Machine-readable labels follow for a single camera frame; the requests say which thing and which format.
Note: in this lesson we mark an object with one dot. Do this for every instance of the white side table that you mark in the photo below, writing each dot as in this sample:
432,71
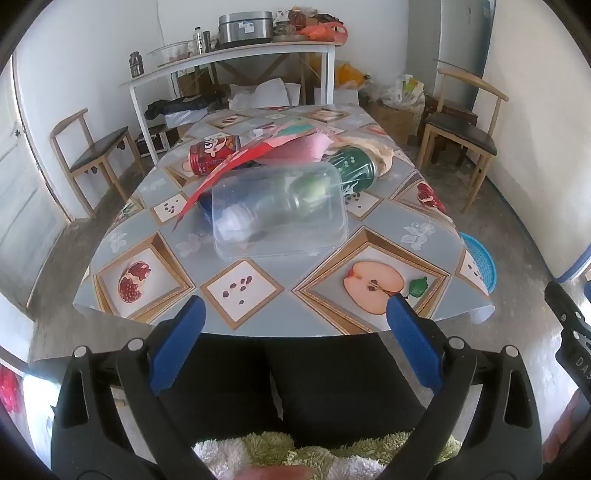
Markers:
258,50

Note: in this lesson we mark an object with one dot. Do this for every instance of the red drink can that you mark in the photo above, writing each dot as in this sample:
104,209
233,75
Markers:
210,154

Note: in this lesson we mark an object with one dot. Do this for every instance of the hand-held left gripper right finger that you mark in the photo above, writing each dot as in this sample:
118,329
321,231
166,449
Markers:
413,346

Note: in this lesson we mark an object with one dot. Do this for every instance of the beige tissue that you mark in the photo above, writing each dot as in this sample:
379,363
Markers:
381,154

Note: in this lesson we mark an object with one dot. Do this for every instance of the blue cardboard box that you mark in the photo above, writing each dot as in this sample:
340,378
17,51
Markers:
205,201

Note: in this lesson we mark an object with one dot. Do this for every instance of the orange plastic bag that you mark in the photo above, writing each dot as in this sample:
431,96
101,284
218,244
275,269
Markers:
323,33

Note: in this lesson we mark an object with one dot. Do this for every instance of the pink textured sheet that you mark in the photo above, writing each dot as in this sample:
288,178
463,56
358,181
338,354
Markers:
300,147

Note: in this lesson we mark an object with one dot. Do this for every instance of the wooden chair with straight back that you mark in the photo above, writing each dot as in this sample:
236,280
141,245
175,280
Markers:
99,150

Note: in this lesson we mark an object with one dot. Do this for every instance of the white door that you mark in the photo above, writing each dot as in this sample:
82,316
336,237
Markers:
23,207

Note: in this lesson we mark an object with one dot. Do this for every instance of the red paper wrapper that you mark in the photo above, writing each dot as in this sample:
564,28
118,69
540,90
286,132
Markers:
240,159

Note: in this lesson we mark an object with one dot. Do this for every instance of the grey refrigerator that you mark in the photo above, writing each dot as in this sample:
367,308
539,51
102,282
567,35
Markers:
466,37

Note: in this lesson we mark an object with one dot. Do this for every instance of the fruit print tablecloth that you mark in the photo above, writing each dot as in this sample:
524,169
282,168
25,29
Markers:
286,282

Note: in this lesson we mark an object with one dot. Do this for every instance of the clear glass bowl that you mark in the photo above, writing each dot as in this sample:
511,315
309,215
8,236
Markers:
168,53

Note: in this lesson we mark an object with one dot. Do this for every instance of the black bag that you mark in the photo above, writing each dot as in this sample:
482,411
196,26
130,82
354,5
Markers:
180,105

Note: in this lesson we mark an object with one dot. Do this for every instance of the red cloth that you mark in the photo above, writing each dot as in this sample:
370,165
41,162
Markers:
9,387

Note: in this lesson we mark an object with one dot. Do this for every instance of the steel bottle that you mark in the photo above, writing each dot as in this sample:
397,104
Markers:
198,40

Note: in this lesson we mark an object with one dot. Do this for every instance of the white plastic bags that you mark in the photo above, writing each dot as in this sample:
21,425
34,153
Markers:
404,90

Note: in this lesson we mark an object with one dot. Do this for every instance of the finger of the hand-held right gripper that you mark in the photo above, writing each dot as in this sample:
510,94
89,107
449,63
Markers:
588,293
561,304

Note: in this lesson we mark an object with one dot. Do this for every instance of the dark glass jar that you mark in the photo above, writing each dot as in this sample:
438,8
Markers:
137,64

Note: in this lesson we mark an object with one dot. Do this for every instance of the large cardboard box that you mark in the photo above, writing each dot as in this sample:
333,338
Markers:
392,121

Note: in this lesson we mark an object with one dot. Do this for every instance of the person's right hand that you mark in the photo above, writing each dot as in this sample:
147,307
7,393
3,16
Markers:
570,424

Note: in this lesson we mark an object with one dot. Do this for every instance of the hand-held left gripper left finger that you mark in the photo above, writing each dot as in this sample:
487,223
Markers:
182,341

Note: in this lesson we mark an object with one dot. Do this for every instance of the yellow plastic bag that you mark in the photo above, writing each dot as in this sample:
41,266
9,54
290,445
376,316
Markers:
348,74

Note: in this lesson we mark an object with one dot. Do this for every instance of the white paper sheets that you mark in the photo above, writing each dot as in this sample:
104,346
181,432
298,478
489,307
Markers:
268,92

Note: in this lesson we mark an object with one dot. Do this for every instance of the clear plastic bottle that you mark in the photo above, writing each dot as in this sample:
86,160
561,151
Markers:
240,221

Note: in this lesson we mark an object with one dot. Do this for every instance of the green white fluffy garment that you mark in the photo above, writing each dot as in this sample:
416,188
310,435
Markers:
360,452

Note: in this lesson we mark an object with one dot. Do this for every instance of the small cardboard box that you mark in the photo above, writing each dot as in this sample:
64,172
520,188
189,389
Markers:
194,83

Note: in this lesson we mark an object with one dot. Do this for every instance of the green plastic bottle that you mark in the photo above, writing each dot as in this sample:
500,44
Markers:
355,166

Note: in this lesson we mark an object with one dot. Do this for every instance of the blue plastic basket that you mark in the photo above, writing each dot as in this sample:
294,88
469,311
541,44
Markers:
482,263

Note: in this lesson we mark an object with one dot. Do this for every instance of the silver metal pot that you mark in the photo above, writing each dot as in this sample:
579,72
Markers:
244,28

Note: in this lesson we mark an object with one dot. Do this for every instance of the wooden chair with curved back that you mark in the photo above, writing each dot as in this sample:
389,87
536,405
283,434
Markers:
461,124

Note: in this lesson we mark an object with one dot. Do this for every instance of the clear plastic container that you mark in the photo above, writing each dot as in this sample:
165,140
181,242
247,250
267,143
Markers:
277,241

